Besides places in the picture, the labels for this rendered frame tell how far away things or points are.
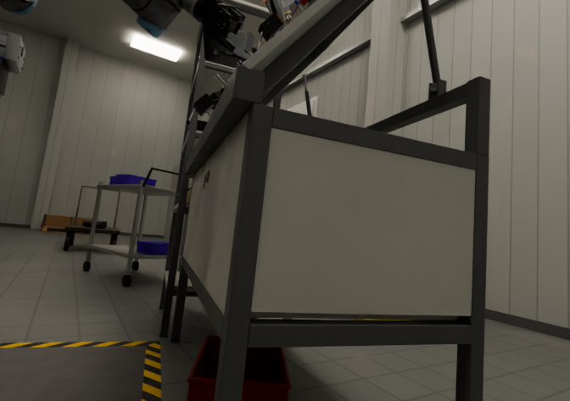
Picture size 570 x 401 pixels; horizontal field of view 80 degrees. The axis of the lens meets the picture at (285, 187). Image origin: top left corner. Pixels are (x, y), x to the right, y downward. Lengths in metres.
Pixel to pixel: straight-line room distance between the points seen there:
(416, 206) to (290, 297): 0.34
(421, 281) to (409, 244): 0.08
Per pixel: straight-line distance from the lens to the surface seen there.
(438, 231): 0.85
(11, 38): 1.50
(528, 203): 3.50
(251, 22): 2.37
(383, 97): 4.34
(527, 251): 3.48
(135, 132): 11.20
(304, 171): 0.67
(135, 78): 11.64
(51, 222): 9.75
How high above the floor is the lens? 0.57
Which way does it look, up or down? 7 degrees up
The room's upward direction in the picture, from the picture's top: 6 degrees clockwise
